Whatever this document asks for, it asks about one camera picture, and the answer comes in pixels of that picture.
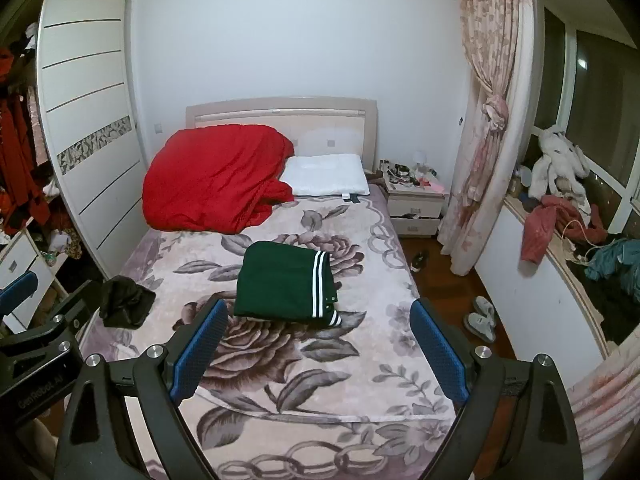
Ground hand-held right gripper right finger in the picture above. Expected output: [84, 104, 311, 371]
[409, 297, 586, 480]

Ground black cloth on ledge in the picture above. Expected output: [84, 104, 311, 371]
[570, 259, 640, 343]

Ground white cable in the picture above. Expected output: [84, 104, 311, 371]
[561, 219, 602, 263]

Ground pink-red jacket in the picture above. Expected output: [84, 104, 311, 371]
[520, 194, 609, 266]

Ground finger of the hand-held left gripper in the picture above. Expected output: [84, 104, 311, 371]
[0, 270, 40, 313]
[0, 281, 103, 361]

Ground red quilt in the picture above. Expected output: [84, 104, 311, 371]
[142, 124, 297, 235]

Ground white drawer unit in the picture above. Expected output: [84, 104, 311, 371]
[0, 230, 62, 335]

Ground floral plush blanket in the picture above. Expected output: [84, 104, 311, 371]
[80, 195, 458, 480]

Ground black crumpled cloth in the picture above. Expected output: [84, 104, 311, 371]
[99, 276, 157, 330]

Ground grey slipper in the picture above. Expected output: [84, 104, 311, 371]
[462, 312, 496, 344]
[472, 296, 499, 326]

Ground dark window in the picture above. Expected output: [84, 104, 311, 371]
[532, 0, 640, 192]

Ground white plush toy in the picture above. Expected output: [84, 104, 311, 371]
[529, 125, 592, 200]

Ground white bay window ledge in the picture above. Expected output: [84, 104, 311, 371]
[474, 187, 640, 362]

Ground green varsity jacket white sleeves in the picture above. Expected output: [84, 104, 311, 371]
[234, 241, 344, 329]

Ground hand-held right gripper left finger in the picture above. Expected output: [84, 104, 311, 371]
[56, 297, 231, 480]

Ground teal cloth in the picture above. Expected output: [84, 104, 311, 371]
[584, 238, 640, 305]

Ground beige bed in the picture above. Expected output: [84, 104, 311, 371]
[80, 96, 458, 480]

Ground white pillow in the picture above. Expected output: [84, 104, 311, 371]
[281, 155, 372, 199]

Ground person's left forearm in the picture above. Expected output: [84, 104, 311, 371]
[0, 417, 62, 480]

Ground red clothes in wardrobe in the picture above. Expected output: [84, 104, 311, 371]
[0, 47, 52, 233]

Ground beige nightstand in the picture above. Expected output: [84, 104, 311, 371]
[381, 160, 447, 239]

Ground white wardrobe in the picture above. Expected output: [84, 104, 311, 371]
[35, 0, 151, 273]

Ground pink floral curtain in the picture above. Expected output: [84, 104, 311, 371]
[567, 345, 640, 480]
[439, 0, 540, 277]

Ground leopard-print cloth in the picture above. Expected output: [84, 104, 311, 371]
[47, 229, 84, 262]

